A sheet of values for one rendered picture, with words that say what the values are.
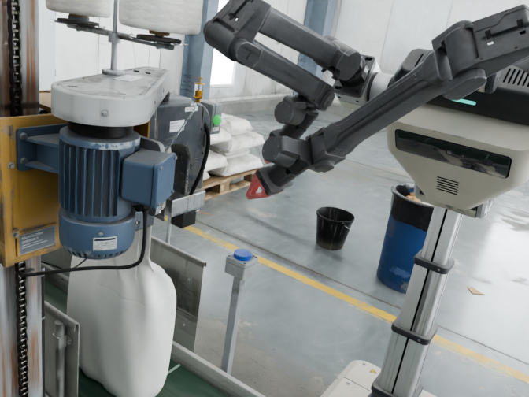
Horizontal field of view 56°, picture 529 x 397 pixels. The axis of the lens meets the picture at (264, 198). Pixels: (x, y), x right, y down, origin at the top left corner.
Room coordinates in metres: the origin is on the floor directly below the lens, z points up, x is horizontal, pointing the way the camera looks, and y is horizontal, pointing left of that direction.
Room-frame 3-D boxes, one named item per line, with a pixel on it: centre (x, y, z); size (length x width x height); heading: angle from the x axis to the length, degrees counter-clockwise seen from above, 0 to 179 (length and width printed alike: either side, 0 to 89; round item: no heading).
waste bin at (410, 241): (3.16, -1.06, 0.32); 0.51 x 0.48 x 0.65; 149
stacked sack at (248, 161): (4.70, 0.39, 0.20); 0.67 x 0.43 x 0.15; 149
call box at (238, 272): (1.48, 0.04, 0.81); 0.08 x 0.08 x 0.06; 59
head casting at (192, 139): (1.40, 0.38, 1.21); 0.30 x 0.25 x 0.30; 59
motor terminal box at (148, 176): (0.93, 0.23, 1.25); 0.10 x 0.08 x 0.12; 174
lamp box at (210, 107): (1.46, 0.21, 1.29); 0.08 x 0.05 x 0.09; 59
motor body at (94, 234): (0.94, 0.33, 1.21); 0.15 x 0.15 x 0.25
